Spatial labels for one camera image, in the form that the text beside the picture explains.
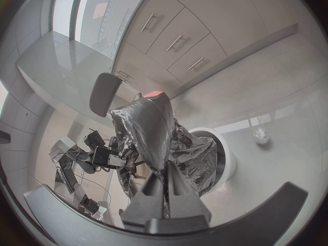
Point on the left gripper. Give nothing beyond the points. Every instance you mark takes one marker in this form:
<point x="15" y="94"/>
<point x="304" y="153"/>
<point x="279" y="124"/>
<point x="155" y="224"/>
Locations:
<point x="101" y="156"/>

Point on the grey chair with white legs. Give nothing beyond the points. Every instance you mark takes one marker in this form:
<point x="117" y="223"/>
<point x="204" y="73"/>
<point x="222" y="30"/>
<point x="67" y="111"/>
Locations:
<point x="105" y="93"/>

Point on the black plastic bag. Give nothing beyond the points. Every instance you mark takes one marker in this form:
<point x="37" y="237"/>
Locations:
<point x="151" y="127"/>

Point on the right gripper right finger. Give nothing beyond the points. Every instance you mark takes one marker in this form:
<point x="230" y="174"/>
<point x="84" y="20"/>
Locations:
<point x="187" y="204"/>

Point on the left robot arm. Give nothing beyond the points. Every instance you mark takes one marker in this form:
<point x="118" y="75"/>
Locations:
<point x="64" y="146"/>

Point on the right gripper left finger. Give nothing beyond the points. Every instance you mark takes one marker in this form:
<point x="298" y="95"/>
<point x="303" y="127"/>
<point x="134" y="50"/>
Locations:
<point x="143" y="209"/>

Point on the white trash bin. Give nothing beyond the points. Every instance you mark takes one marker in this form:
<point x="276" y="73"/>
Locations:
<point x="230" y="160"/>

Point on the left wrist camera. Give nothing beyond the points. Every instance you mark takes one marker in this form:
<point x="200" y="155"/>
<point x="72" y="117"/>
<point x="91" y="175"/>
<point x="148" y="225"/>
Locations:
<point x="95" y="138"/>

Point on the beige cabinet with drawers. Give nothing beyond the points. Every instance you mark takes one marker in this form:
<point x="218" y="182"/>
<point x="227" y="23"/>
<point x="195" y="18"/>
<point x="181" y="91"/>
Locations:
<point x="179" y="22"/>

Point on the window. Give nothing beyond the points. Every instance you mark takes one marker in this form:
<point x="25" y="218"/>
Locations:
<point x="76" y="14"/>

